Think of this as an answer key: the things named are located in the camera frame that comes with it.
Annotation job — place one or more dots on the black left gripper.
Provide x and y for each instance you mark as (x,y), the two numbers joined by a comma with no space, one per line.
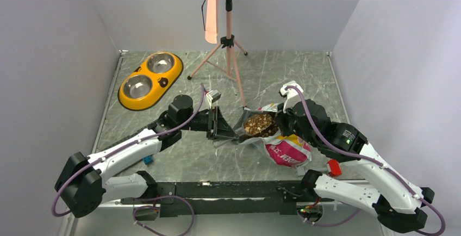
(217,127)

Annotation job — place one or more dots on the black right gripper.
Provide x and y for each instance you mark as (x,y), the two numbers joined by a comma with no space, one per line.
(281,118)

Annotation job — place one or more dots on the pet food bag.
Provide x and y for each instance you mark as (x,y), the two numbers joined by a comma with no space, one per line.
(289,151)

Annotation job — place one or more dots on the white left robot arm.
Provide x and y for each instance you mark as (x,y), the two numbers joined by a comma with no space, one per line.
(88,181)

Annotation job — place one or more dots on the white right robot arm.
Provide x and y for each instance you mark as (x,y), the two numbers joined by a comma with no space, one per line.
(393,200)

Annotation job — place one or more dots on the pet food kibble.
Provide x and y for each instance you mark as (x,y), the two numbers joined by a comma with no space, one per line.
(261,125)

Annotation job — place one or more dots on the yellow double pet bowl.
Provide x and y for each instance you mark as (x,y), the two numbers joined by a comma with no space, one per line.
(145,87)

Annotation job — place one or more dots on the red clamp block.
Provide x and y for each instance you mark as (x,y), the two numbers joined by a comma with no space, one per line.
(333,168)

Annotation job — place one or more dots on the blue building brick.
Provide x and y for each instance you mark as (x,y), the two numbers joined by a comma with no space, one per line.
(147,160)

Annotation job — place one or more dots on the pink tripod stand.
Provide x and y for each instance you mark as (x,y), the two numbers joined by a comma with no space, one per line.
(229,43)

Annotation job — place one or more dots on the grey building baseplate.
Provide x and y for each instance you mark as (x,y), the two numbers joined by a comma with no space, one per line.
(145,144)

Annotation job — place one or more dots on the pink light panel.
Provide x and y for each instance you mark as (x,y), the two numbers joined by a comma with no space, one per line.
(210,18)

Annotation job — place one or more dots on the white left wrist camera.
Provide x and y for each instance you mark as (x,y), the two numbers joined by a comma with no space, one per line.
(211,97)

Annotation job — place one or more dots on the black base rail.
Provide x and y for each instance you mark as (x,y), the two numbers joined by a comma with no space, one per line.
(282,197)

